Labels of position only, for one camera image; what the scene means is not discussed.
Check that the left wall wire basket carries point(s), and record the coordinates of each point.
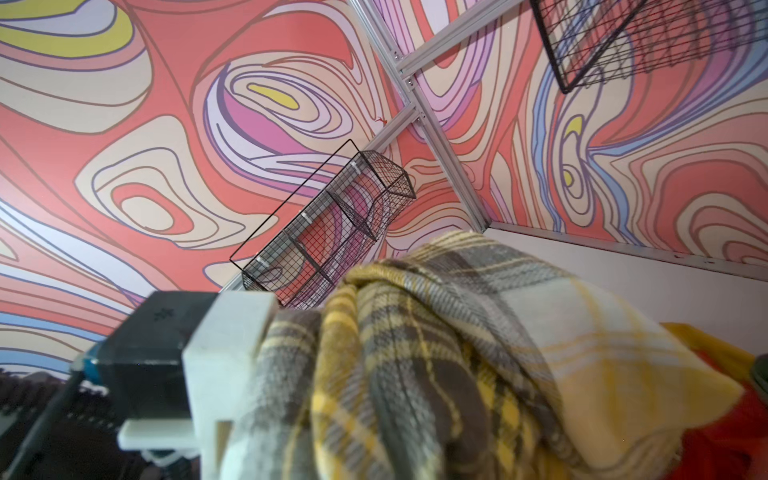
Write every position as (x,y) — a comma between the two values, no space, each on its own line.
(333,218)

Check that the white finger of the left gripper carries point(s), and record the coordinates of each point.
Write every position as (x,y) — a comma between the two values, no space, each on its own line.
(218,365)

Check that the grey green cloth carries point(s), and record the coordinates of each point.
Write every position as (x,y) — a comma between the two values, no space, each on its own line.
(759,377)

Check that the bright red cloth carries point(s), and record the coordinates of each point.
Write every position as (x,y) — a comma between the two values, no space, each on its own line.
(733,447)

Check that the back wall wire basket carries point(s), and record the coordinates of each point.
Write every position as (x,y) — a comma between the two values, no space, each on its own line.
(593,42)

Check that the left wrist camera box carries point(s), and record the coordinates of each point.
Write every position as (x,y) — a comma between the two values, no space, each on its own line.
(140,363)

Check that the plain yellow cloth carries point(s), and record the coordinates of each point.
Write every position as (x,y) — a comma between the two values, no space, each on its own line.
(721,355)

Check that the yellow grey plaid cloth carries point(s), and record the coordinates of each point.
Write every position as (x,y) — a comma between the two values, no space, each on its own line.
(469,359)

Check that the wall wire basket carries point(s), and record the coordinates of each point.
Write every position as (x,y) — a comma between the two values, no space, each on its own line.
(593,42)
(333,218)

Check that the aluminium frame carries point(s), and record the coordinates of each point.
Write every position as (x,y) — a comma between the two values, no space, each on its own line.
(673,160)

